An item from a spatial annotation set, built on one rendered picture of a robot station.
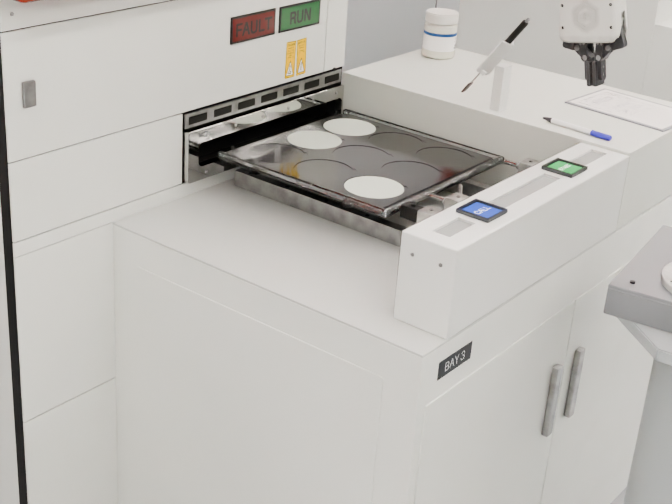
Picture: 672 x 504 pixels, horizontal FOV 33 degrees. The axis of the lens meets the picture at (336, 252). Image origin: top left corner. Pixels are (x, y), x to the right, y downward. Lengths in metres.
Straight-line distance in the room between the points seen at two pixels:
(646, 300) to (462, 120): 0.61
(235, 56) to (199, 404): 0.61
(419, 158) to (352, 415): 0.56
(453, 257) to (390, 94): 0.74
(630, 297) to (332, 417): 0.48
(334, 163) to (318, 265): 0.26
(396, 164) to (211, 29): 0.40
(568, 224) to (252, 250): 0.51
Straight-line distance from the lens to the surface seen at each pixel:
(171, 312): 1.90
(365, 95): 2.29
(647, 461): 1.91
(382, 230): 1.90
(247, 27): 2.06
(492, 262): 1.67
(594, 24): 1.87
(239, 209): 2.00
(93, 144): 1.86
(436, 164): 2.04
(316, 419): 1.75
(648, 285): 1.77
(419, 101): 2.22
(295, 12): 2.16
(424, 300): 1.62
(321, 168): 1.98
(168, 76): 1.94
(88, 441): 2.10
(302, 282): 1.75
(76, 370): 2.01
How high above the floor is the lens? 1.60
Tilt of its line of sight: 25 degrees down
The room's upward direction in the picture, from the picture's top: 4 degrees clockwise
